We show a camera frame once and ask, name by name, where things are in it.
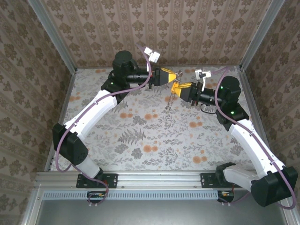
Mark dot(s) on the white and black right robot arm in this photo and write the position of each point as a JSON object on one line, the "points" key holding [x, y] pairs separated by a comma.
{"points": [[255, 150]]}

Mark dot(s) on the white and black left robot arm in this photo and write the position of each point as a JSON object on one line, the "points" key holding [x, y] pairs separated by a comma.
{"points": [[93, 112]]}

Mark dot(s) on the black connector board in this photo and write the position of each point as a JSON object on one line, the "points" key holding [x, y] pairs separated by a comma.
{"points": [[228, 198], [96, 198]]}

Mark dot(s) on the grey metal sheet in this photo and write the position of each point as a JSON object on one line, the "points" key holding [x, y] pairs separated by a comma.
{"points": [[159, 213]]}

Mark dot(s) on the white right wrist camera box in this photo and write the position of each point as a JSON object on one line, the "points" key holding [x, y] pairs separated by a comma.
{"points": [[201, 73]]}

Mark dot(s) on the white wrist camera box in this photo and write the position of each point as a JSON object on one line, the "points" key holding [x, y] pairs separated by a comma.
{"points": [[153, 56], [201, 73]]}

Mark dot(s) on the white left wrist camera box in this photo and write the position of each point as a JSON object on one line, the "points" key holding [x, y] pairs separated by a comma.
{"points": [[153, 56]]}

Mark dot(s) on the aluminium table side rail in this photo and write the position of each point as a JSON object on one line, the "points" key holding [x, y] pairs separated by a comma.
{"points": [[248, 93], [68, 98]]}

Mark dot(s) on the aluminium frame post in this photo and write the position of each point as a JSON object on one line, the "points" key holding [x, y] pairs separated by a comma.
{"points": [[54, 35], [260, 35]]}

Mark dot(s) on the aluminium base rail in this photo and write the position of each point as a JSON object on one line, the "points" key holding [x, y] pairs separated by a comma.
{"points": [[159, 179]]}

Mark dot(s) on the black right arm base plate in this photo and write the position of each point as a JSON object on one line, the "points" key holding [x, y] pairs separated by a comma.
{"points": [[207, 180]]}

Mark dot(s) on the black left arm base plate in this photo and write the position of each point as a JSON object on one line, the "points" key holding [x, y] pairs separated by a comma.
{"points": [[110, 180]]}

